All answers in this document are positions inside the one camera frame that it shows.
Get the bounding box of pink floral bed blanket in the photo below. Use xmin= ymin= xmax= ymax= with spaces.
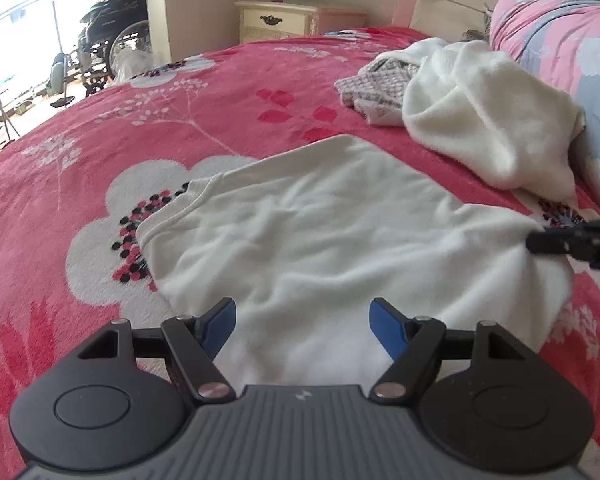
xmin=0 ymin=27 xmax=600 ymax=479

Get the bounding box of cream bedside nightstand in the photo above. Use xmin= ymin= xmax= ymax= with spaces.
xmin=235 ymin=1 xmax=367 ymax=44

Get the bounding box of black wheelchair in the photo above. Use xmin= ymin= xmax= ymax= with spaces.
xmin=46 ymin=0 xmax=150 ymax=108

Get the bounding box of checked knit garment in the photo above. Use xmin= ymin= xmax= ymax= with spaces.
xmin=334 ymin=58 xmax=418 ymax=127

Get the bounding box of pink grey floral quilt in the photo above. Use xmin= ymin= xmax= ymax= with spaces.
xmin=490 ymin=0 xmax=600 ymax=206

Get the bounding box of white bear sweatshirt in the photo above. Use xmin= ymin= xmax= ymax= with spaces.
xmin=137 ymin=136 xmax=573 ymax=388

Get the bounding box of white fluffy garment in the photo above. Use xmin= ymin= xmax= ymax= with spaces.
xmin=378 ymin=38 xmax=585 ymax=202

